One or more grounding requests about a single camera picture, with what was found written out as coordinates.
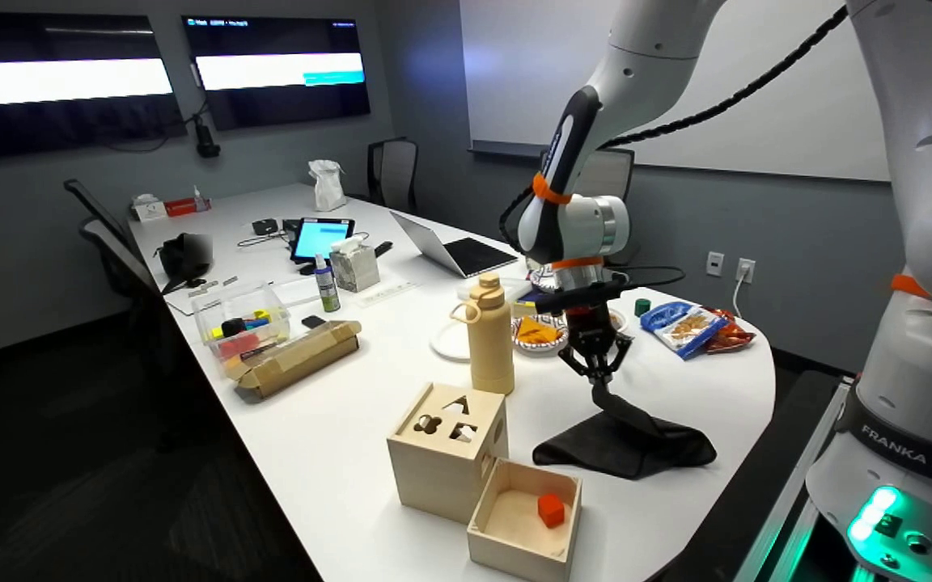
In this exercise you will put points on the tablet with blue screen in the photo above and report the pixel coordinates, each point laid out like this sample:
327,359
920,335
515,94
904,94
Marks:
320,237

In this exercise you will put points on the bowl of orange chips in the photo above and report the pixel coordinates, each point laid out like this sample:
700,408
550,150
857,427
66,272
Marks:
536,335

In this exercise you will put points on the small black device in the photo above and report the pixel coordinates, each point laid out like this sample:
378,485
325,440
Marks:
265,226

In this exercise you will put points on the round white plate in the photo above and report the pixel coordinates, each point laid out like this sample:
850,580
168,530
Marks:
452,347

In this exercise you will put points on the red flat box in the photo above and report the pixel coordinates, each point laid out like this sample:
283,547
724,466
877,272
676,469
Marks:
183,205

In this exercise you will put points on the grey office chair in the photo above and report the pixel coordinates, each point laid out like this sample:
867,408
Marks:
121,260
610,173
393,173

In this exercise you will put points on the small black phone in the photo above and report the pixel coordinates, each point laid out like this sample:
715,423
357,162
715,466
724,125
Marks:
314,320

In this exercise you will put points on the open laptop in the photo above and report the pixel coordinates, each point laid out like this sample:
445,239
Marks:
470,256

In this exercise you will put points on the wooden shape sorter box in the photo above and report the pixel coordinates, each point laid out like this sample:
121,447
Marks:
445,455

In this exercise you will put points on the orange block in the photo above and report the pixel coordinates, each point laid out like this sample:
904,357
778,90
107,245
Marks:
550,509

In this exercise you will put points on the small green cap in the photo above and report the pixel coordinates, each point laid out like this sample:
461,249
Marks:
641,307

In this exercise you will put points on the beige water bottle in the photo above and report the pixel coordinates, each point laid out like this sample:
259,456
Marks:
491,345

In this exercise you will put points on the white plastic bag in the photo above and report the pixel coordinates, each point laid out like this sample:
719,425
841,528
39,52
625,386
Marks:
325,186

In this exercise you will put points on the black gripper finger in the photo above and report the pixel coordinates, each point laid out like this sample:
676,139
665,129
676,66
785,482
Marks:
576,364
616,359

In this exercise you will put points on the red snack bag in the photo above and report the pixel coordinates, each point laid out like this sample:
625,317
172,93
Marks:
737,335

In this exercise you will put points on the white wall outlet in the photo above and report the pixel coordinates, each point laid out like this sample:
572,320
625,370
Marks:
715,262
747,268

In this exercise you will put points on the white paper sheet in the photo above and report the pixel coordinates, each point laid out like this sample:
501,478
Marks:
201,295

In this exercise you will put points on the small spray bottle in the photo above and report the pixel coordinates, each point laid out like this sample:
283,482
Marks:
327,289

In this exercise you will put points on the wall display screen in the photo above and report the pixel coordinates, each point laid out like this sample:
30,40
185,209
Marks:
56,86
277,70

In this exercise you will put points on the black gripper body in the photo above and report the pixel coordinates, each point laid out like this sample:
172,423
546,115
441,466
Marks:
588,325

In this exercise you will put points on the white tissue box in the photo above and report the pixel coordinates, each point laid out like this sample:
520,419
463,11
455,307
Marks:
150,209

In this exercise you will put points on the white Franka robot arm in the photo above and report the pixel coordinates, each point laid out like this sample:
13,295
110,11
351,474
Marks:
920,214

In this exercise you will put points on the blue snack bag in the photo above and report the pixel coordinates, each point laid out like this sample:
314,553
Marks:
681,327

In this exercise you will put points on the open wooden tray box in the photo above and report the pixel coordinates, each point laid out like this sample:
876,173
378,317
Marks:
515,538

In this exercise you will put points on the black wall webcam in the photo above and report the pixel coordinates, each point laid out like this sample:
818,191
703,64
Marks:
204,133

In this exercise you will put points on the white carton box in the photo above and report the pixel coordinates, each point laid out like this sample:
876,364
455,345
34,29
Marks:
354,265

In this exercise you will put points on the clear plastic container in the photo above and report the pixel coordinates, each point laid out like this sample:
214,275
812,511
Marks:
242,325

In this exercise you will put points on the white whiteboard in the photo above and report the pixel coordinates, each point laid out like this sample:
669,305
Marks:
520,76

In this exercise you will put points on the grey towel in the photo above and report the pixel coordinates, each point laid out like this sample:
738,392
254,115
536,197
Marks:
640,440

